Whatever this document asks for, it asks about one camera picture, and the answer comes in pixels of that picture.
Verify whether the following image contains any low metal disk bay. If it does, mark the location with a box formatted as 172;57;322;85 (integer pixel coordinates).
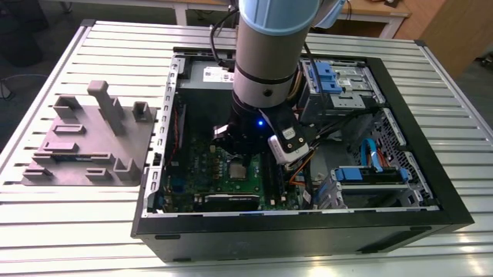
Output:
314;166;441;211

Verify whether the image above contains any orange wire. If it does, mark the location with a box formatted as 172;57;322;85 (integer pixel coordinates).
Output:
287;161;318;186

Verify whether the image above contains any grey parts rack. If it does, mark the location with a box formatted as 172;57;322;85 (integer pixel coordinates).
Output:
19;80;163;188

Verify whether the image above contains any black graphics card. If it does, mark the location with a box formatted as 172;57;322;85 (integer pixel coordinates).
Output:
203;192;262;211

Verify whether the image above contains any wooden cabinet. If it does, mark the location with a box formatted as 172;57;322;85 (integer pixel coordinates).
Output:
392;0;493;78

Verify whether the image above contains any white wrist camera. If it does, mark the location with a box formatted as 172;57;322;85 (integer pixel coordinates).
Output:
258;107;313;166

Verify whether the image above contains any black PC case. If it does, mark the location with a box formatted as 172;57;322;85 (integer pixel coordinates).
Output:
130;46;476;263

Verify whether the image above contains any CPU socket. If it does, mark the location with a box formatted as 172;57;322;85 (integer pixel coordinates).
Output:
225;157;253;185

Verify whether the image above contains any RAM stick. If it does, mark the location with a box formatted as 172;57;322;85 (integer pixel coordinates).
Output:
48;155;96;163

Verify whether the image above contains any grey power supply unit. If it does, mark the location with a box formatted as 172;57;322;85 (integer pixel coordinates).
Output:
178;61;237;136

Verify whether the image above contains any black camera cable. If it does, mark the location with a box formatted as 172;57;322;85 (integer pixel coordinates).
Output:
209;5;237;73

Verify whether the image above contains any blue plastic drive carrier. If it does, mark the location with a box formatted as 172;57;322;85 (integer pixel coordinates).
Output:
309;62;345;95

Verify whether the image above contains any hard disk in blue carrier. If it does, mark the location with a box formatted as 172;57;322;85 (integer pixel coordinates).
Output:
334;167;410;185

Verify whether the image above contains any short red wire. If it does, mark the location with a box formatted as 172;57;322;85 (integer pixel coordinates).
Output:
376;148;388;171

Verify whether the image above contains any black wire bundle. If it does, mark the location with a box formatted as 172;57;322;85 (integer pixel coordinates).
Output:
307;107;384;151

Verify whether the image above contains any green motherboard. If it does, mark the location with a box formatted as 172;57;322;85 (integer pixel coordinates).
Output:
159;135;305;213

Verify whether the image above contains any blue wire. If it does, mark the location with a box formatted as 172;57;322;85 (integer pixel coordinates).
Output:
361;138;386;174

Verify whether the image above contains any black RAM slot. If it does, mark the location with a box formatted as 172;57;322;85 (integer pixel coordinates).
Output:
273;164;282;201
266;155;277;201
278;166;287;200
262;154;273;202

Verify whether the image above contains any long red wire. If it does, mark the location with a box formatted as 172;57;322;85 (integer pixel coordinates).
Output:
172;105;185;162

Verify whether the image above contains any tall metal disk bay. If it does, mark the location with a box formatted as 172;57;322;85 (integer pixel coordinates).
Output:
299;59;386;125

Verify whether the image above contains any CPU with silver top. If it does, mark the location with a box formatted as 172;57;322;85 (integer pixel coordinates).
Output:
229;162;249;179

